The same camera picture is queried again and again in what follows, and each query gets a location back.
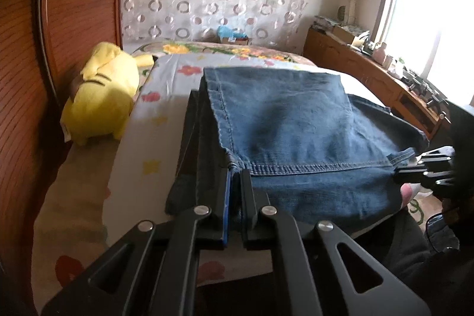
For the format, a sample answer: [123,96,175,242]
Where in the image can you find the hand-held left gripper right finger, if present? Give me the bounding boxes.
[240,170,432,316]

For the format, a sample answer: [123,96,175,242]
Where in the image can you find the floral blanket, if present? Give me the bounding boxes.
[131,40,315,65]

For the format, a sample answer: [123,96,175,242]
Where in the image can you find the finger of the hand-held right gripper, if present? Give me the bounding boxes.
[415,147,455,169]
[393,166,458,198]

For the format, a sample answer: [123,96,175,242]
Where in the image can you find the wooden cabinet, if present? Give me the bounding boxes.
[303,25,450,139]

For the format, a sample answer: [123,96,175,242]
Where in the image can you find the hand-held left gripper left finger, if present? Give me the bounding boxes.
[41,166,238,316]

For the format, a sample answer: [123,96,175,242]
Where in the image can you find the bright window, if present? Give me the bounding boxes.
[370,0,474,105]

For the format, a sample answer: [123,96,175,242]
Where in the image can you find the person's right hand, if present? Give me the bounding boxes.
[401,182,423,209]

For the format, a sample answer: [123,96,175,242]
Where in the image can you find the blue denim pants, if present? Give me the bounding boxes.
[165,66,430,239]

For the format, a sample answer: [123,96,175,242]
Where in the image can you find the yellow plush toy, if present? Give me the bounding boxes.
[61,41,154,145]

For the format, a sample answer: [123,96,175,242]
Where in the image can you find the pile of papers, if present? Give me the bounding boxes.
[313,15,339,31]

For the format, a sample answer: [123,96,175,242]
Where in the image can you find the blue cloth on box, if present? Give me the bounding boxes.
[217,25,245,39]

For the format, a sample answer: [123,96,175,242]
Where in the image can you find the person's dark clothing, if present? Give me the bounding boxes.
[370,205,474,316]

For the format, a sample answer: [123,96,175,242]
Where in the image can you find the black gadgets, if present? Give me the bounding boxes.
[402,70,449,109]

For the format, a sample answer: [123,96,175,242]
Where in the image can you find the wooden louvered wardrobe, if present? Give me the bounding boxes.
[0,0,128,316]

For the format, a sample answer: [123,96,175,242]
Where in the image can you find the bed with floral sheet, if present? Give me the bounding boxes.
[31,40,408,316]

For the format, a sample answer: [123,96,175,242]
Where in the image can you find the open cardboard box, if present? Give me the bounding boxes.
[331,25,365,46]

